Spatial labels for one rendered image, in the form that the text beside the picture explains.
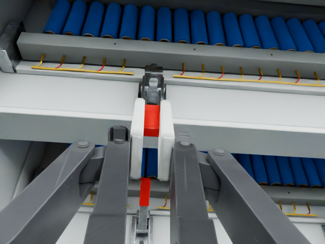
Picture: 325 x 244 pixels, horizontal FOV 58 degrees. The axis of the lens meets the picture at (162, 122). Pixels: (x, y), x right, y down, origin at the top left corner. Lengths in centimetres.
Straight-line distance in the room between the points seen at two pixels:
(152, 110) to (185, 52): 10
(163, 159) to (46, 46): 19
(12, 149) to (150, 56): 20
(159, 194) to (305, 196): 21
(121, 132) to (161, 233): 27
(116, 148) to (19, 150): 26
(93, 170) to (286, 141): 21
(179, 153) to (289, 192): 33
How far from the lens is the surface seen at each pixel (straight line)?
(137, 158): 17
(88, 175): 16
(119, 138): 16
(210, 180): 16
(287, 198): 46
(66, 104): 29
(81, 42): 32
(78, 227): 43
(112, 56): 31
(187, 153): 15
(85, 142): 16
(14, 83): 32
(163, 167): 17
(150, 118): 22
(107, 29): 34
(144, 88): 27
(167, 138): 16
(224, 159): 15
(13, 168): 40
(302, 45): 38
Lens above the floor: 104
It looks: 31 degrees down
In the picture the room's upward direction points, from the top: 6 degrees clockwise
